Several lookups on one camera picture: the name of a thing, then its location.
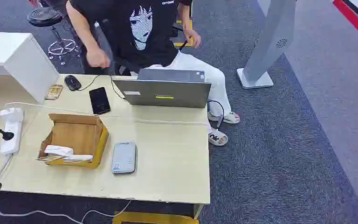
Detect grey laptop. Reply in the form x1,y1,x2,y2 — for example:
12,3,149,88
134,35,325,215
112,68,212,109

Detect pale sandal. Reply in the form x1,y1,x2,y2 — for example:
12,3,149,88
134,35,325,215
207,111,241,125
208,128,229,147

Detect grey card reader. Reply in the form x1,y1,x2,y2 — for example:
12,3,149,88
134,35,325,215
111,141,138,175

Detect black smartphone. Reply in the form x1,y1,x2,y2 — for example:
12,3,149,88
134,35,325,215
89,87,112,115

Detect yellow floor tape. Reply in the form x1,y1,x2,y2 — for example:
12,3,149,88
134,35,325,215
173,18,195,48

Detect person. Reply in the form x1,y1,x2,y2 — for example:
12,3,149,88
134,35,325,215
65,0,241,147

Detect wooden card box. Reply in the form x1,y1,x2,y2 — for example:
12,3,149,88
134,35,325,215
37,113,110,169

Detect black computer mouse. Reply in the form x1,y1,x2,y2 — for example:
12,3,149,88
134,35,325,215
64,75,83,91

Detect grey kiosk stand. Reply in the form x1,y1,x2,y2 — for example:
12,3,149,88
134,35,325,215
236,0,297,90

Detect white cards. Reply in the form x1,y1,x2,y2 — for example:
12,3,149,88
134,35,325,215
44,145,94,162

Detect small yellow card pack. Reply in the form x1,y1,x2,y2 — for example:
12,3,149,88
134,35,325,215
44,84,64,100

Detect white cabinet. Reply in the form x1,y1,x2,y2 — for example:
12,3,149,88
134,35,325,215
0,32,60,104

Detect black round stool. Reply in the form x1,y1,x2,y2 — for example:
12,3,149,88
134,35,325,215
28,7,81,65

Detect white power strip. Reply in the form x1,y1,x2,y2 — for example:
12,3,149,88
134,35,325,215
0,107,25,156

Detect black power plug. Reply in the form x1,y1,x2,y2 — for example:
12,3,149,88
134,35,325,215
0,128,15,141

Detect long white desk cable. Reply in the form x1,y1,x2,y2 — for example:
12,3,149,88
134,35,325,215
4,102,211,126

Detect black laptop charger cable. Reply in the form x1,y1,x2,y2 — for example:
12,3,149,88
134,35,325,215
207,99,226,129

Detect black mouse cable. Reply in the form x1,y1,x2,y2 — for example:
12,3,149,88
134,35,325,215
77,74,125,99

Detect yellow floor frame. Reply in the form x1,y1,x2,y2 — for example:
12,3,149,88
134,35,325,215
112,211,200,224

